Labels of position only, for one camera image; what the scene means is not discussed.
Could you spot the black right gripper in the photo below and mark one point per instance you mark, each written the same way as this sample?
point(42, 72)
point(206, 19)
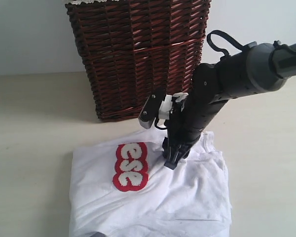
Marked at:
point(183, 131)

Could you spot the white t-shirt red lettering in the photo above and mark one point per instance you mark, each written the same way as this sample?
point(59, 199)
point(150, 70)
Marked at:
point(121, 188)

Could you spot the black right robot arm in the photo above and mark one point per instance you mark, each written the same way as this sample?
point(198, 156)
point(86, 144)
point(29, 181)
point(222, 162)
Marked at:
point(259, 68)

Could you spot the dark red wicker basket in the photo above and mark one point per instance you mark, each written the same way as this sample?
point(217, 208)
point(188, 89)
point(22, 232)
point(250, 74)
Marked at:
point(131, 49)

